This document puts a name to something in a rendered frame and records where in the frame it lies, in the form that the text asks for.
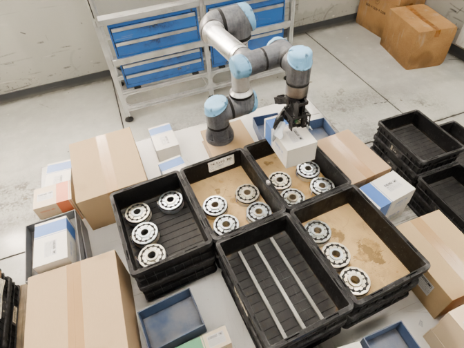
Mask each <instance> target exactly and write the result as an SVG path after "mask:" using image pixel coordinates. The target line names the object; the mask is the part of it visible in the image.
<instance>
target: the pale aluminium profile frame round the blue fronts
mask: <svg viewBox="0 0 464 348"><path fill-rule="evenodd" d="M198 1H199V5H200V6H199V7H198V8H199V14H200V16H199V17H198V21H201V20H202V17H203V16H204V15H205V11H204V0H202V6H201V1H200V0H198ZM85 2H86V5H87V8H88V11H89V14H90V17H91V19H92V22H93V25H94V27H95V31H96V33H97V36H98V39H99V42H100V45H101V48H102V50H103V53H104V56H105V58H106V62H107V64H108V67H109V70H110V73H111V76H112V78H113V81H114V84H115V87H116V89H117V93H118V95H119V98H120V101H121V103H122V107H123V109H124V112H125V115H126V119H125V121H126V122H131V121H133V120H134V118H133V117H131V115H130V113H129V111H132V110H137V109H140V108H145V107H148V106H153V105H156V104H161V103H164V102H169V101H172V100H175V99H180V98H183V97H188V96H191V95H196V94H199V93H204V92H207V91H209V94H210V96H209V97H211V96H213V95H214V90H215V89H218V88H223V87H226V86H231V85H232V83H231V80H228V81H223V82H220V83H214V82H213V79H212V78H213V77H214V75H216V74H217V73H222V72H225V71H228V70H230V68H229V65H223V66H218V67H217V68H212V69H211V60H210V59H211V51H210V50H209V45H207V44H205V43H204V42H203V40H202V39H201V38H200V41H194V42H191V43H185V44H182V45H178V46H172V47H168V48H163V49H159V50H154V51H150V52H145V53H142V54H138V55H132V56H129V57H123V58H120V59H118V58H117V57H113V55H112V52H111V50H110V46H109V44H108V40H111V38H110V36H106V34H105V32H104V28H103V26H102V27H99V23H98V20H97V17H98V16H99V13H98V11H97V7H96V5H95V2H94V0H85ZM286 2H289V20H288V21H283V22H280V23H274V24H271V25H267V26H262V27H258V28H256V29H255V30H254V31H251V35H257V34H260V33H263V32H269V31H272V30H278V29H282V28H287V27H288V33H287V37H286V38H284V39H286V40H287V41H289V42H290V43H291V44H292V43H293V25H294V16H295V6H296V0H285V3H286ZM95 21H96V24H97V26H96V25H95ZM97 27H98V28H97ZM199 47H204V52H203V53H202V56H203V62H204V70H201V71H197V72H192V74H189V75H184V76H180V77H175V78H172V79H167V80H164V81H159V82H155V83H151V84H147V85H143V86H141V85H140V86H135V87H134V88H129V89H126V90H123V88H122V86H123V85H124V83H123V82H121V80H123V79H124V77H123V74H122V71H121V70H119V69H118V68H117V67H116V66H121V65H124V64H130V63H133V62H136V61H142V60H145V59H151V58H154V57H160V56H163V55H169V54H172V53H176V52H182V51H185V50H190V49H194V48H199ZM282 72H285V75H287V73H286V71H284V70H283V69H282V68H281V67H279V68H274V69H271V70H267V71H264V72H260V73H258V74H255V75H251V76H249V81H250V80H253V79H258V78H261V77H266V76H269V75H274V74H278V73H282ZM200 77H202V78H203V80H204V82H205V84H206V85H205V86H203V87H200V88H195V89H192V90H187V91H184V92H180V93H175V94H172V95H168V96H165V97H160V98H157V99H152V100H148V101H143V102H140V103H137V104H132V105H131V104H128V103H127V102H126V98H127V96H129V95H132V94H135V93H141V92H144V91H147V90H152V89H156V88H161V87H164V86H169V85H172V84H177V83H180V82H183V81H188V80H192V79H197V78H200ZM209 97H208V98H209Z"/></svg>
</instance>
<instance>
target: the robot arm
mask: <svg viewBox="0 0 464 348"><path fill-rule="evenodd" d="M255 29H256V20H255V15H254V13H253V10H252V8H251V6H250V5H249V4H248V3H246V2H242V3H235V4H233V5H229V6H225V7H222V8H218V9H214V10H211V11H209V12H207V13H206V14H205V15H204V16H203V17H202V20H201V22H200V26H199V33H200V37H201V39H202V40H203V42H204V43H205V44H207V45H209V46H213V47H214V48H215V49H216V50H217V51H218V52H219V53H220V54H221V55H222V56H223V57H224V58H225V59H226V60H228V61H229V68H230V71H231V83H232V88H231V89H230V91H229V96H227V97H225V96H224V95H213V96H211V97H209V98H208V99H207V100H206V102H205V104H204V113H205V115H206V123H207V129H206V140H207V142H208V143H209V144H210V145H212V146H225V145H227V144H229V143H231V142H232V141H233V138H234V132H233V129H232V127H231V125H230V123H229V120H232V119H235V118H238V117H241V116H244V115H248V114H250V113H252V112H254V111H256V109H257V107H258V98H257V95H256V92H255V91H254V89H252V87H250V84H249V76H251V75H255V74H258V73H261V72H264V71H267V70H271V69H273V68H277V67H281V68H282V69H283V70H284V71H286V73H287V77H286V86H285V93H286V95H277V97H274V101H275V104H286V106H284V108H283V109H282V110H281V111H280V114H279V115H278V116H277V117H276V119H275V121H274V124H273V130H272V136H271V139H272V142H274V140H275V139H276V137H277V138H278V139H282V138H283V136H284V135H283V130H284V128H285V126H286V124H285V122H284V119H285V120H286V121H287V122H288V124H289V129H290V130H291V131H292V128H294V127H297V128H298V127H302V128H304V127H306V128H307V130H309V128H310V129H311V130H312V128H311V127H310V119H311V113H310V112H309V111H308V110H307V109H306V108H305V106H306V105H308V103H309V101H308V100H307V94H308V90H309V81H310V75H311V67H312V64H313V59H312V57H313V52H312V50H311V49H310V48H309V47H308V46H303V45H297V46H293V45H292V44H291V43H290V42H289V41H287V40H286V39H284V38H282V37H274V38H272V40H270V41H269V42H268V44H267V45H266V46H264V47H261V48H257V49H254V50H250V49H249V48H248V41H249V40H250V39H251V31H254V30H255ZM308 116H309V120H308V119H307V118H308Z"/></svg>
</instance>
